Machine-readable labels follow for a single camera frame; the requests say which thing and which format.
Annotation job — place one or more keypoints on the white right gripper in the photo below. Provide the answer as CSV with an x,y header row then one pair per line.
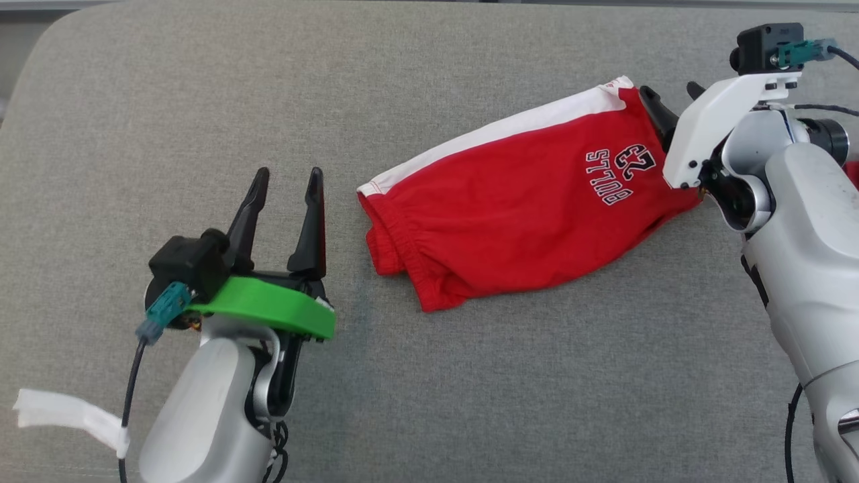
x,y
711,127

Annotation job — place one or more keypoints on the white tape tag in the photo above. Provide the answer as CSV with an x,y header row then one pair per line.
x,y
67,409

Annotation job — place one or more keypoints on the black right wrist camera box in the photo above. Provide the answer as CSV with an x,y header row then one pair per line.
x,y
765,47

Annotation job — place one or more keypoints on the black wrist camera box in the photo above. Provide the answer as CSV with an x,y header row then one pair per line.
x,y
188,261
765,47

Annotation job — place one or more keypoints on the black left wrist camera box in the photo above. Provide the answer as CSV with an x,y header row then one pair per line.
x,y
188,261

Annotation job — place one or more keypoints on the red white-striped basketball shorts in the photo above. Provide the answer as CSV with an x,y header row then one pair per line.
x,y
523,201

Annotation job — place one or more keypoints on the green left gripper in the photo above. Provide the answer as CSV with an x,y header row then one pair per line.
x,y
268,305

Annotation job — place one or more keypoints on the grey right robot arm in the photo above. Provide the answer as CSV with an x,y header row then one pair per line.
x,y
812,235

